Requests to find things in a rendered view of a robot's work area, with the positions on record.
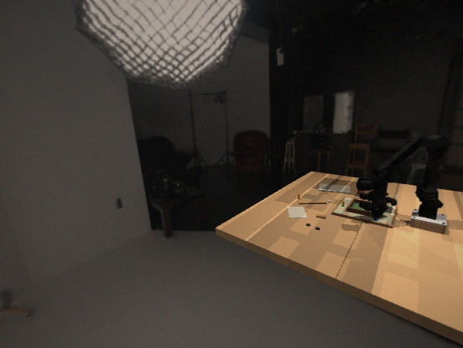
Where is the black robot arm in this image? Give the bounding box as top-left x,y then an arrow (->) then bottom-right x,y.
357,135 -> 450,220

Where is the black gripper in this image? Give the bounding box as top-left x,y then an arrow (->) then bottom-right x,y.
359,191 -> 398,219

